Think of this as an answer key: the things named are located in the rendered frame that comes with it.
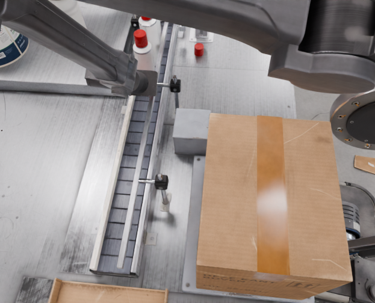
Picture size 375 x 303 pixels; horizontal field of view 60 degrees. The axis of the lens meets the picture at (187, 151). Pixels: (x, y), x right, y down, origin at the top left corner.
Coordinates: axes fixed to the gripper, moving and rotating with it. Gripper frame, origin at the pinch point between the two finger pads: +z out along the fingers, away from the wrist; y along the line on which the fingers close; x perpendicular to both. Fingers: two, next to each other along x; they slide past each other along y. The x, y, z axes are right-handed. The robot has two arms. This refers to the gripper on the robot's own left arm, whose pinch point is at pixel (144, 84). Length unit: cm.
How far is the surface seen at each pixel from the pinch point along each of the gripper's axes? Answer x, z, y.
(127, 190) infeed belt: 27.6, -15.1, 0.2
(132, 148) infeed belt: 17.9, -7.0, 1.3
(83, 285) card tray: 48, -26, 7
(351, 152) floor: 28, 98, -103
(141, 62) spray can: -5.6, -4.1, 0.3
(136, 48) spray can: -9.0, -6.5, 1.2
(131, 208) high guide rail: 28.4, -26.4, -3.7
